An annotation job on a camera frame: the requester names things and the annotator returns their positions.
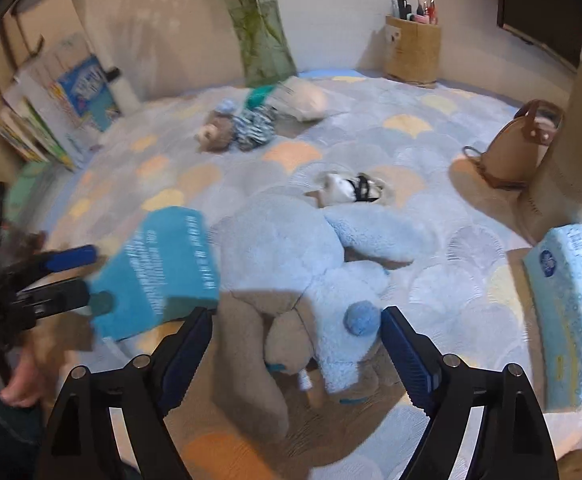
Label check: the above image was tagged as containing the woven pen holder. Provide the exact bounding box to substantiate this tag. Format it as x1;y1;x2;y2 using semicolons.
384;14;443;86

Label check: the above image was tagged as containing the light blue plush rabbit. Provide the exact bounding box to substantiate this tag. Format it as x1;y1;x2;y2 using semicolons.
210;192;429;443

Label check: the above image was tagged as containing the small teddy bear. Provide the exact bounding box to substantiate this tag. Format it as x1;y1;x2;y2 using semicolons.
196;100;278;153

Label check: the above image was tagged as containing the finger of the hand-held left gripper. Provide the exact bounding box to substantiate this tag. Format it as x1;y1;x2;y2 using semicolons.
16;279;92;318
26;244;99;278

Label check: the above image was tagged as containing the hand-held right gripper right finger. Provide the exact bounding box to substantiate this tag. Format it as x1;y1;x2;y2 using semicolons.
381;306;559;480

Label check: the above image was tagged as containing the bunch of pens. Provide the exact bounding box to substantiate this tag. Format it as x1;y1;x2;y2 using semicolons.
390;0;439;26

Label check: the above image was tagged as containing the dark monitor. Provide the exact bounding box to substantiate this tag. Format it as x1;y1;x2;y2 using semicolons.
496;0;582;73

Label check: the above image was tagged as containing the white desk lamp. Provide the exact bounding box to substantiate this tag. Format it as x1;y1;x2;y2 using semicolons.
68;0;142;116

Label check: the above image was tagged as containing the beige upright panel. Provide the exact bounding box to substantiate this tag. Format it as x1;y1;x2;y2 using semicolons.
516;30;582;241

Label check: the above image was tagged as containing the stack of books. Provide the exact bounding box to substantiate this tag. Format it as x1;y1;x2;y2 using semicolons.
0;95;76;171

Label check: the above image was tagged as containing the glass vase with plant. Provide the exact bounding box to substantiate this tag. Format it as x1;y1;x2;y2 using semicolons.
206;0;298;88

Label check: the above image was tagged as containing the white wipes packet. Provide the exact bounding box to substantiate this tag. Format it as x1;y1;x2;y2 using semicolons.
266;77;329;122

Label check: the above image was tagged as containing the brown leather bag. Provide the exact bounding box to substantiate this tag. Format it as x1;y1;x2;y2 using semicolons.
462;99;565;192

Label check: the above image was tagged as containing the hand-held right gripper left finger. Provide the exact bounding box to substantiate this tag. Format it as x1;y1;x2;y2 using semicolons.
36;306;214;480

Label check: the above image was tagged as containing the person's left forearm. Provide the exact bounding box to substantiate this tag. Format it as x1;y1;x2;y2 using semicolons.
0;380;44;461

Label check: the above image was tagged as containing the teal packet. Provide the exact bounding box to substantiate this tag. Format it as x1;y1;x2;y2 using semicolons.
87;205;222;342

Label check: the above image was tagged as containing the small black white doll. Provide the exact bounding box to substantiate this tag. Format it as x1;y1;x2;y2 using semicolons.
316;171;387;207

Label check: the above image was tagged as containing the large white book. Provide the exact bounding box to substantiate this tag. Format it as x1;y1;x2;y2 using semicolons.
15;35;124;133

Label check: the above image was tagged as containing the patterned table mat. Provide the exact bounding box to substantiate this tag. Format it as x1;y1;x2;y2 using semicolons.
36;67;582;480

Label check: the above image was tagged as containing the blue patterned tissue pack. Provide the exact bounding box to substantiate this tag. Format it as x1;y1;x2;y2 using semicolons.
521;222;582;411

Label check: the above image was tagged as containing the person's left hand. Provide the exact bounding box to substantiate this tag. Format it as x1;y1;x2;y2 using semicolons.
0;330;46;408

